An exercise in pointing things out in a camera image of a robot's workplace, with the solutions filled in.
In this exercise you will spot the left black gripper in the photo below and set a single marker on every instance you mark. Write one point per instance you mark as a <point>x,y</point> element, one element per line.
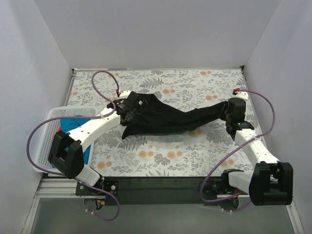
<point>131,110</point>

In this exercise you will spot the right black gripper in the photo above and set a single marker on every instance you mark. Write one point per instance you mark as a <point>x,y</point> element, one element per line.
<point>227,110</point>

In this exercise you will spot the black t shirt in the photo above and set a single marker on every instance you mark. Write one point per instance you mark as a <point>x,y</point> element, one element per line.
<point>153,117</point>

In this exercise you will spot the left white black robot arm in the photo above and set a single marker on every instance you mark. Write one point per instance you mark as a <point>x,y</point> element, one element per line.
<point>67,149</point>

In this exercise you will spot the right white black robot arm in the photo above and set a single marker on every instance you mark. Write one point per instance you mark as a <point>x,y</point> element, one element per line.
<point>271,181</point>

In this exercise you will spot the blue t shirt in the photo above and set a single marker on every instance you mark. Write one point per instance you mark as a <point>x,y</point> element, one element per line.
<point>70,124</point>

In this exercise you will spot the white plastic laundry basket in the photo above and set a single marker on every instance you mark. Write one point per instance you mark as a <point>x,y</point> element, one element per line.
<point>50,128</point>

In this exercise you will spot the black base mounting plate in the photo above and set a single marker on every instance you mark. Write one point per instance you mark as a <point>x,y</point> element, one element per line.
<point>212,190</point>

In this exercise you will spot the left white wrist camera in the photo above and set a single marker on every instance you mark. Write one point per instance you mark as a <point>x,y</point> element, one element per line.
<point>124,94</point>

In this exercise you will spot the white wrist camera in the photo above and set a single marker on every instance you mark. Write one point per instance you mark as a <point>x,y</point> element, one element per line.
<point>240,94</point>
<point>124,94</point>

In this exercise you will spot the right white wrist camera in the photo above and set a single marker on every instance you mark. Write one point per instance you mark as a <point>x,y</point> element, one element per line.
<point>240,94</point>

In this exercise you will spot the aluminium frame rail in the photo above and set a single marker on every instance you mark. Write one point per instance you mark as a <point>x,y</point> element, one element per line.
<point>56,187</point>

